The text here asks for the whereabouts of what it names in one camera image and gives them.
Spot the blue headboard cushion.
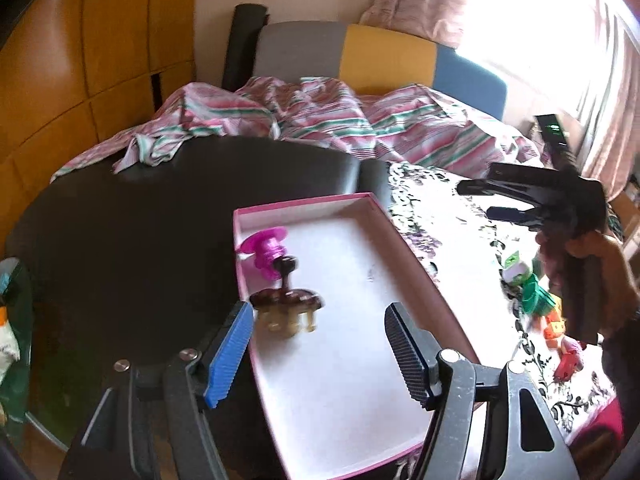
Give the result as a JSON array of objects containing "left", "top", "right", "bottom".
[{"left": 431, "top": 47, "right": 509, "bottom": 122}]

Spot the brown plastic toy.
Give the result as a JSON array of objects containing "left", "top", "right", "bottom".
[{"left": 249, "top": 256, "right": 326, "bottom": 336}]

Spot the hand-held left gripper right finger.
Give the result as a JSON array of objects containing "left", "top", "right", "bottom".
[{"left": 384, "top": 301, "right": 576, "bottom": 480}]

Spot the magenta plastic toy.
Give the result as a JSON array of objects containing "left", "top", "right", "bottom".
[{"left": 239, "top": 228, "right": 287, "bottom": 283}]

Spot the striped pink blanket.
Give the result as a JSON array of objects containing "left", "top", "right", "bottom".
[{"left": 50, "top": 76, "right": 545, "bottom": 183}]

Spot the person's right hand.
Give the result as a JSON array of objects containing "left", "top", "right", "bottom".
[{"left": 537, "top": 230, "right": 640, "bottom": 335}]

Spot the green plastic toy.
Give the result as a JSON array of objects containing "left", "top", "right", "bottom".
[{"left": 520, "top": 275, "right": 559, "bottom": 319}]

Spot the green plastic bag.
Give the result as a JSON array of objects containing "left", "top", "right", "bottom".
[{"left": 0, "top": 257, "right": 37, "bottom": 425}]

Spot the dark red sheet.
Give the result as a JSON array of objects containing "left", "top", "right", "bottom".
[{"left": 570, "top": 397, "right": 628, "bottom": 463}]

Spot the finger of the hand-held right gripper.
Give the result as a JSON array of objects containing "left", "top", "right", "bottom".
[
  {"left": 456, "top": 162, "right": 551, "bottom": 198},
  {"left": 486, "top": 206, "right": 542, "bottom": 227}
]

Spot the orange toy block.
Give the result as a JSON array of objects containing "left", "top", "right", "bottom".
[{"left": 542, "top": 312, "right": 569, "bottom": 349}]

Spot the wooden wardrobe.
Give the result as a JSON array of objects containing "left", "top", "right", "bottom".
[{"left": 0, "top": 0, "right": 201, "bottom": 196}]

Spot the red and pink toy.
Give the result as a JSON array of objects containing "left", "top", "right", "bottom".
[{"left": 552, "top": 337, "right": 587, "bottom": 382}]

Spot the pink cardboard box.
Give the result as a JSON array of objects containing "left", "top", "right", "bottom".
[{"left": 232, "top": 192, "right": 483, "bottom": 480}]

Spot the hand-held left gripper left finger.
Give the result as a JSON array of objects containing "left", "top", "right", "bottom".
[{"left": 60, "top": 301, "right": 256, "bottom": 480}]

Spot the person's right forearm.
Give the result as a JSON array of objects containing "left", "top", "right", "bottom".
[{"left": 600, "top": 310, "right": 640, "bottom": 421}]

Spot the white floral tablecloth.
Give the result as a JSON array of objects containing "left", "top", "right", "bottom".
[{"left": 387, "top": 160, "right": 626, "bottom": 461}]

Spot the green and white toy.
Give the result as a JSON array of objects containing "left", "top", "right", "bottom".
[{"left": 501, "top": 254, "right": 535, "bottom": 287}]

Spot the grey headboard cushion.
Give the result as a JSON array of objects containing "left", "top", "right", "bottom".
[{"left": 252, "top": 21, "right": 352, "bottom": 85}]

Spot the yellow headboard cushion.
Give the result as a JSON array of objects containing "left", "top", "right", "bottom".
[{"left": 339, "top": 24, "right": 444, "bottom": 97}]

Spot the black rolled mat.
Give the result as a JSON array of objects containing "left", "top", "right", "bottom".
[{"left": 221, "top": 4, "right": 271, "bottom": 92}]

